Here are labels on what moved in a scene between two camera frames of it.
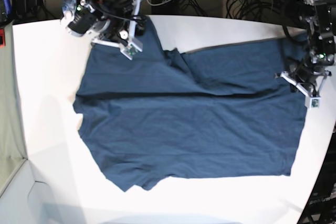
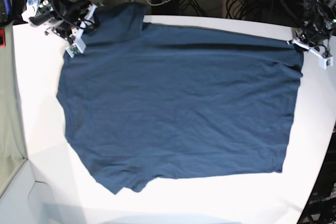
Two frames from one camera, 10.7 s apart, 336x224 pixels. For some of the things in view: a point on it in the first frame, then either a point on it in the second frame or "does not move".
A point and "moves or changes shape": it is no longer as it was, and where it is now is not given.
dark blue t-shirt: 226,111 moves or changes shape
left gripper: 125,28 → 74,27
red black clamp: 2,33 does not move
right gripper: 309,80 → 302,43
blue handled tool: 7,3 does not move
